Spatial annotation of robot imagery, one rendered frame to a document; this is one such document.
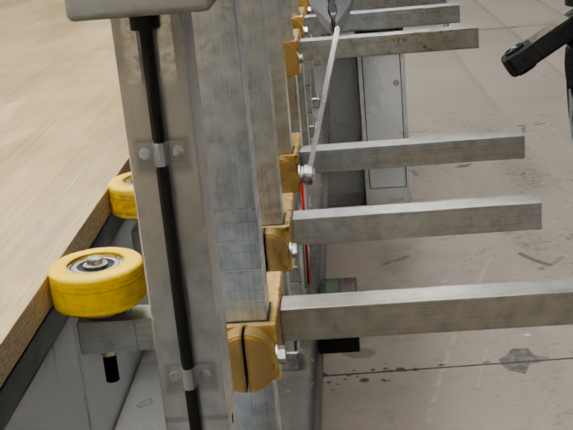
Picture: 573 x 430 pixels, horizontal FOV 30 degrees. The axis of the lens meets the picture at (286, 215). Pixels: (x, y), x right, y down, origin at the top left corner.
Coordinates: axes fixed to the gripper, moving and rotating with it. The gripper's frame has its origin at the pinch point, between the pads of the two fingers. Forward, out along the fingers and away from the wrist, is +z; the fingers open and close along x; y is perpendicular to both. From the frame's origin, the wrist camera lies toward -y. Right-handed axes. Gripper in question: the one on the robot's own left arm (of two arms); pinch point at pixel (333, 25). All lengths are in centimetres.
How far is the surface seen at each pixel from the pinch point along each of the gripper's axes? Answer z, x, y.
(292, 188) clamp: 17.5, 6.0, -12.9
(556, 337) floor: 101, -46, 116
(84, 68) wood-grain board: 10, 46, 44
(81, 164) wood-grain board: 10.8, 29.7, -19.9
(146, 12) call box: -14, 5, -88
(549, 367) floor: 101, -42, 100
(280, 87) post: 5.5, 6.7, -10.2
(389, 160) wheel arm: 16.9, -6.0, -5.6
